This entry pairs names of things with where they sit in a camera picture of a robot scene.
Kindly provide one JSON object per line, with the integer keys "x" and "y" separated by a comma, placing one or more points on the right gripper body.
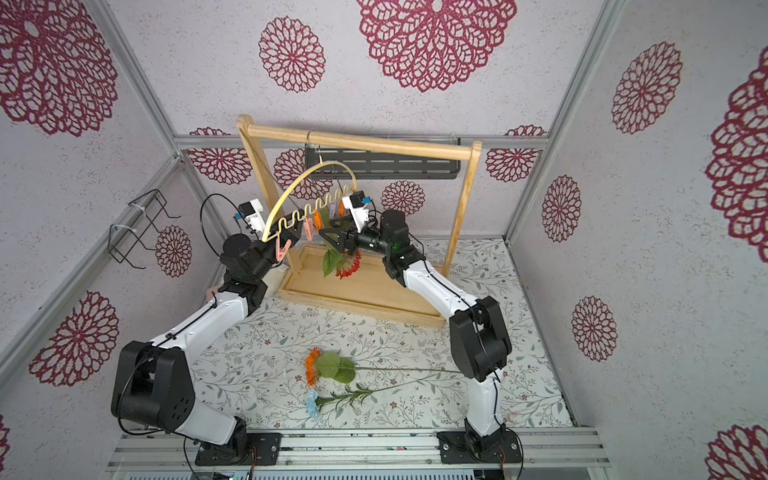
{"x": 346, "y": 238}

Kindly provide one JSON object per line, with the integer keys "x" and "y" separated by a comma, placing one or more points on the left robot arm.
{"x": 154, "y": 384}

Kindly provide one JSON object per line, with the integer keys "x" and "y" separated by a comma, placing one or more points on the red artificial flower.
{"x": 341, "y": 265}

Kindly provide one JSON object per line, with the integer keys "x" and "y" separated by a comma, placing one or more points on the orange artificial flower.
{"x": 321, "y": 364}

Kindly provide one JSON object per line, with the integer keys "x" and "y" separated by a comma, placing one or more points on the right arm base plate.
{"x": 501, "y": 447}

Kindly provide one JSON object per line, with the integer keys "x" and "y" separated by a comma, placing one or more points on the blue artificial flower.
{"x": 316, "y": 403}

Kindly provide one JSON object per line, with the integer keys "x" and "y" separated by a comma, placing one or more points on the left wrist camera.
{"x": 251, "y": 213}

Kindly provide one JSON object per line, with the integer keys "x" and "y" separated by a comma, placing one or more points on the aluminium front rail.
{"x": 360, "y": 449}

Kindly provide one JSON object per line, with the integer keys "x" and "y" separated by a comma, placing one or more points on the black wire wall rack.
{"x": 125, "y": 238}

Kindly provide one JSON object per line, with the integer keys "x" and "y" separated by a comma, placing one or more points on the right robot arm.
{"x": 479, "y": 338}

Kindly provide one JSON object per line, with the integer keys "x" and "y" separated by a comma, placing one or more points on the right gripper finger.
{"x": 336, "y": 237}
{"x": 342, "y": 223}

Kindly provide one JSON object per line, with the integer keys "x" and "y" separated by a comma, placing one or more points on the wooden clothes rack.
{"x": 369, "y": 291}

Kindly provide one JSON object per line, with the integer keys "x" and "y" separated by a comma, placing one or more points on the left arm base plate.
{"x": 243, "y": 448}

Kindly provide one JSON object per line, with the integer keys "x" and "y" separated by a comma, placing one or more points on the white plush toy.
{"x": 274, "y": 278}

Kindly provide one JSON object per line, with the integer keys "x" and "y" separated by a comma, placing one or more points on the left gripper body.
{"x": 268, "y": 252}

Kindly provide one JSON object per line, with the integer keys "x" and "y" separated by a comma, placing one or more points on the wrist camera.
{"x": 251, "y": 213}
{"x": 357, "y": 204}

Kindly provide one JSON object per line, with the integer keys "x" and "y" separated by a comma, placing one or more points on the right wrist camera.
{"x": 357, "y": 204}

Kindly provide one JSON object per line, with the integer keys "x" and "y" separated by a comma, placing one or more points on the dark slotted wall shelf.
{"x": 369, "y": 165}

